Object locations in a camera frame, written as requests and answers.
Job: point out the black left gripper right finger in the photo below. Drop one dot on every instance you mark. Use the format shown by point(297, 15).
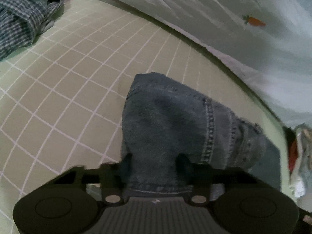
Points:
point(195, 175)

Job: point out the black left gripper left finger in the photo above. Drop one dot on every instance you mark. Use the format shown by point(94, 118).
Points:
point(114, 179)

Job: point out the blue denim jeans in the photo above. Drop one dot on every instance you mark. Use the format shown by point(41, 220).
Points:
point(163, 118)

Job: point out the green grid cutting mat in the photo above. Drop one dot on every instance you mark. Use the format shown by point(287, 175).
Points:
point(62, 97)

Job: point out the red folded garment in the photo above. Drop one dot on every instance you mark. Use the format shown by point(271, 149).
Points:
point(292, 155)

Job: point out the white folded garment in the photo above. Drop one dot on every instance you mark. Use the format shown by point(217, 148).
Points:
point(297, 185)

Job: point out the grey folded garment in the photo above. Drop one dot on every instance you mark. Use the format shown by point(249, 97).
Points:
point(305, 164)

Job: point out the beige folded garment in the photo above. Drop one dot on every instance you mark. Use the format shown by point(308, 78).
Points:
point(303, 134)

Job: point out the white carrot-print bed sheet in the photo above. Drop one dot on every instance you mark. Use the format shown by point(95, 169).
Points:
point(266, 43)

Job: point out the plaid checked shirt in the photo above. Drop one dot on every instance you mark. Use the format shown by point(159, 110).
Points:
point(23, 20)

